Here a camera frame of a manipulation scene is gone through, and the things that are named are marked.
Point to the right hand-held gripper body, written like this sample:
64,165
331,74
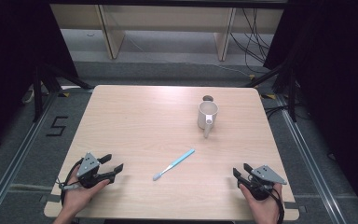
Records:
262,180

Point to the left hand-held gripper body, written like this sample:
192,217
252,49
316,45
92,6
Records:
87,166

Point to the light blue toothbrush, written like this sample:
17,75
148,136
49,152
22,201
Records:
175,163

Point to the white cup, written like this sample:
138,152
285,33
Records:
202,119

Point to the person's right hand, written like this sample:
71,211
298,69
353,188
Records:
262,208

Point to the person's left hand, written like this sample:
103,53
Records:
77,196

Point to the grey tape patch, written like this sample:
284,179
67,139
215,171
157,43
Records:
292,205
51,198

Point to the yellow black floor tape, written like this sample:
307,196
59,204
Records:
268,96
64,94

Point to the dark round table grommet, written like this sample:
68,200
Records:
208,98

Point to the black metal stand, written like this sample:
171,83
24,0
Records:
292,96
38,93

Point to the dark curtain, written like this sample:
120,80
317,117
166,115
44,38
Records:
12,62
338,77

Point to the beige wooden shelf unit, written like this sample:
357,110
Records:
167,18

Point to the metal floor rail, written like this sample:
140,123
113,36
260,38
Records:
15,158
310,168

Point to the black overhead frame beam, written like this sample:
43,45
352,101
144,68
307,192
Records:
167,3

